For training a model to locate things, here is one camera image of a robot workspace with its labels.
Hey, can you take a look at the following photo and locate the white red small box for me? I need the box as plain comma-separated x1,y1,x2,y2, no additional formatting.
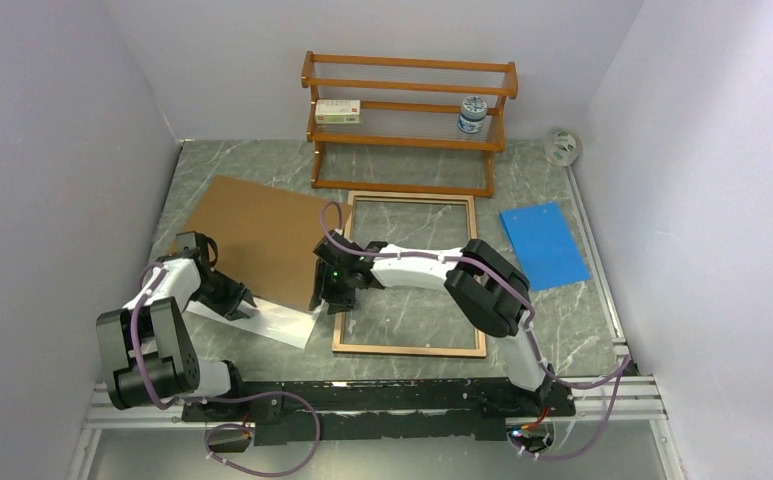
314,99,361,125

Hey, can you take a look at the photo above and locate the picture frame black and gold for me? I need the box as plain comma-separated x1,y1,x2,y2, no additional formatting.
332,191,487,358

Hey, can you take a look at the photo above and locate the white photo paper sheet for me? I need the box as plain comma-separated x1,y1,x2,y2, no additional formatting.
186,298,323,350

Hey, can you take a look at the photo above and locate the clear tape roll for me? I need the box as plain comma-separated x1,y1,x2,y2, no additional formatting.
543,128,583,167

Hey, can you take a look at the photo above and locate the blue clipboard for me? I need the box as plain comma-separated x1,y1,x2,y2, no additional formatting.
499,202,591,291

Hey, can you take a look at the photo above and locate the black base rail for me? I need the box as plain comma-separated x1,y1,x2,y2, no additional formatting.
181,377,576,446

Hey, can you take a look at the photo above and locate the orange wooden shelf rack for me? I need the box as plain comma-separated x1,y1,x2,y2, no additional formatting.
300,51,519,198

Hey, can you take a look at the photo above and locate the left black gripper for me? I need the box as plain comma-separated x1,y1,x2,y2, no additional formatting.
192,269,255,321

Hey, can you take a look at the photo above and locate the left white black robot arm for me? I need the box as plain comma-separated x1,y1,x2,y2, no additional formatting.
96,231,257,420

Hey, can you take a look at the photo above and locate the brown cardboard backing board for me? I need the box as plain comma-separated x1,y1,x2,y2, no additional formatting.
180,175,328,311

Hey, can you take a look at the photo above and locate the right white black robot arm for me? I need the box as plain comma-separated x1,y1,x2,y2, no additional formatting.
312,230,552,415

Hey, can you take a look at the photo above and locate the blue white ceramic jar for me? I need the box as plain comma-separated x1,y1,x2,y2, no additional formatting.
457,95,488,134

